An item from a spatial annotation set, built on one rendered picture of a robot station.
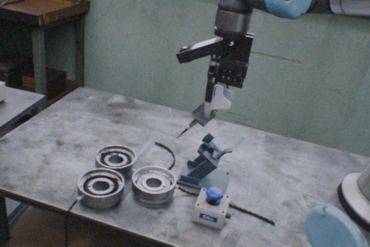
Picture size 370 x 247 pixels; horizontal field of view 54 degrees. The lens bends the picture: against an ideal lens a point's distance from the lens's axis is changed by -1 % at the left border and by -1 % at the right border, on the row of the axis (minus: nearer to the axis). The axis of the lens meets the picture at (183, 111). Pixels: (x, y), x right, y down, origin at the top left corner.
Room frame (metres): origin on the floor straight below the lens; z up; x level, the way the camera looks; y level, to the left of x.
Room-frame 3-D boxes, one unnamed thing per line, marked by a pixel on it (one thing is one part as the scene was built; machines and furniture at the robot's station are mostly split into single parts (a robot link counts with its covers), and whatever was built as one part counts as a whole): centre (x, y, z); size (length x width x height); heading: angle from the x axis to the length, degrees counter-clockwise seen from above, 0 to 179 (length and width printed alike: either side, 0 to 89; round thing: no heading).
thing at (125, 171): (0.78, 0.15, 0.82); 0.10 x 0.10 x 0.04
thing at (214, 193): (0.65, -0.10, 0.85); 0.04 x 0.04 x 0.05
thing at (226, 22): (0.79, -0.08, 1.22); 0.08 x 0.08 x 0.05
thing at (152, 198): (0.71, 0.05, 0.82); 0.10 x 0.10 x 0.04
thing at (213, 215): (0.65, -0.10, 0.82); 0.08 x 0.07 x 0.05; 77
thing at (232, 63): (0.79, -0.08, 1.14); 0.09 x 0.08 x 0.12; 79
